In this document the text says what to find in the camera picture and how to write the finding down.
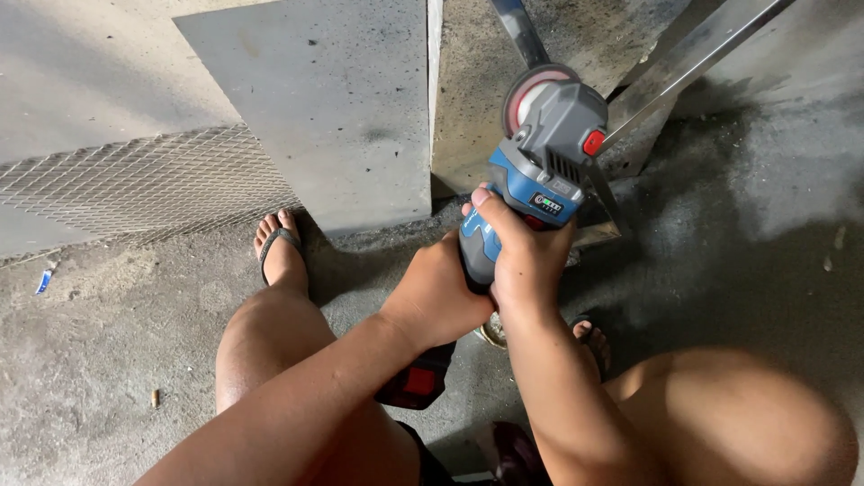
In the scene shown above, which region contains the blue grey cordless angle grinder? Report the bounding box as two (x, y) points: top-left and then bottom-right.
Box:
(374, 63), (610, 411)

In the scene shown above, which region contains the person's right leg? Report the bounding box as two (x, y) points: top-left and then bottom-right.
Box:
(572, 320), (860, 486)

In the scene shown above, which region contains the expanded metal mesh sheet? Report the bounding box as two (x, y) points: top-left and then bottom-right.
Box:
(0, 124), (302, 259)

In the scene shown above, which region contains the shiny square steel bar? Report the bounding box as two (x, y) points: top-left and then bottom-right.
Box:
(597, 0), (799, 158)

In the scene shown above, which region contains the grey flat metal panel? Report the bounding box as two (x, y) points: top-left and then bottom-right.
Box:
(172, 0), (433, 235)

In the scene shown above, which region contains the person's left hand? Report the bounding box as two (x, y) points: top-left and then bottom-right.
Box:
(381, 228), (495, 354)

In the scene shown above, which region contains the flat steel base strip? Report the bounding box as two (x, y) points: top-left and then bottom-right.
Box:
(574, 165), (633, 248)

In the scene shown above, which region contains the person's left leg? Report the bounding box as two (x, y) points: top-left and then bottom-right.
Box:
(215, 208), (423, 486)

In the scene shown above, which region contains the person's leg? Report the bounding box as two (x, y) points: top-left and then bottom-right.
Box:
(572, 320), (860, 486)
(215, 208), (423, 486)

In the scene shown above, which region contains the round worn grinding disc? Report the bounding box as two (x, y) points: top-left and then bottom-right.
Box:
(474, 312), (509, 350)

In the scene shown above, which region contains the person's right hand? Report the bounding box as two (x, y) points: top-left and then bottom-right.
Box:
(471, 186), (578, 319)

